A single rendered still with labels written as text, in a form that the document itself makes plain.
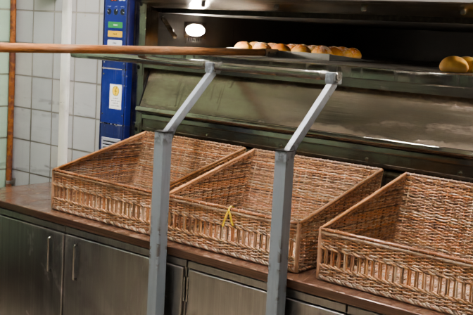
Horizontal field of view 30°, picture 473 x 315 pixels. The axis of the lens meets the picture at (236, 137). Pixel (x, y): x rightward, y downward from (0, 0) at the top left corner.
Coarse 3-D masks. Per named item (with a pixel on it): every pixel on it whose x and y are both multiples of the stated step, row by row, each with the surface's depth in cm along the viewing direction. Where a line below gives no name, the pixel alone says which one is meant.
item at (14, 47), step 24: (0, 48) 267; (24, 48) 274; (48, 48) 281; (72, 48) 289; (96, 48) 297; (120, 48) 305; (144, 48) 315; (168, 48) 324; (192, 48) 335; (216, 48) 346
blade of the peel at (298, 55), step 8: (240, 48) 389; (280, 56) 376; (288, 56) 373; (296, 56) 371; (304, 56) 368; (312, 56) 366; (320, 56) 363; (328, 56) 361; (336, 56) 365; (344, 56) 369
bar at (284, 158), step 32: (160, 64) 307; (192, 64) 297; (224, 64) 288; (192, 96) 286; (320, 96) 258; (160, 160) 277; (288, 160) 246; (160, 192) 278; (288, 192) 248; (160, 224) 279; (288, 224) 250; (160, 256) 281; (160, 288) 283
